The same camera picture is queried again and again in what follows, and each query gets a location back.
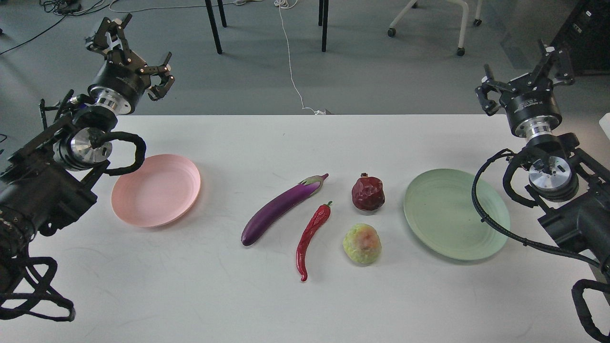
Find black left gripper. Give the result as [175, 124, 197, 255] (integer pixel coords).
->
[85, 13, 175, 115]

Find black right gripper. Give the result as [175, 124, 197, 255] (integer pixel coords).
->
[475, 40, 576, 138]

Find dark red pomegranate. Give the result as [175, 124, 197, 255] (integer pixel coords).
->
[351, 173, 385, 212]

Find purple eggplant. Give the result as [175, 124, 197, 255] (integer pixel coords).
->
[241, 173, 329, 247]

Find green yellow custard apple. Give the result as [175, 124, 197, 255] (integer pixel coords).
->
[342, 223, 383, 264]

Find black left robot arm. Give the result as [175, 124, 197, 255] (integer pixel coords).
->
[0, 13, 175, 322]

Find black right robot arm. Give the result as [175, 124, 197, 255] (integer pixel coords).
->
[471, 40, 610, 343]

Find black box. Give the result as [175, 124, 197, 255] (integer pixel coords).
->
[551, 0, 610, 75]

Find black table leg left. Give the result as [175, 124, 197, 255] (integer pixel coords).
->
[204, 0, 227, 55]

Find black table leg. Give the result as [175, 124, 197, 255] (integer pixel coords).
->
[318, 0, 329, 52]
[204, 0, 227, 55]

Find white chair base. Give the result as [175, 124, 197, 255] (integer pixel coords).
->
[387, 0, 484, 57]

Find pink plate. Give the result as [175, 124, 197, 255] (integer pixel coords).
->
[111, 154, 202, 228]

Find green plate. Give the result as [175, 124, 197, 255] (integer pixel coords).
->
[403, 169, 508, 261]

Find black table leg right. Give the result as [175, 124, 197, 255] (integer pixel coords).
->
[318, 0, 329, 52]

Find red chili pepper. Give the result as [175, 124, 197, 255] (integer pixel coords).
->
[295, 201, 333, 282]

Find black cables on floor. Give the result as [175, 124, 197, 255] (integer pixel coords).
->
[0, 0, 111, 56]

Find white cable on floor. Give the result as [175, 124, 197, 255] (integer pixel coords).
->
[274, 0, 326, 116]

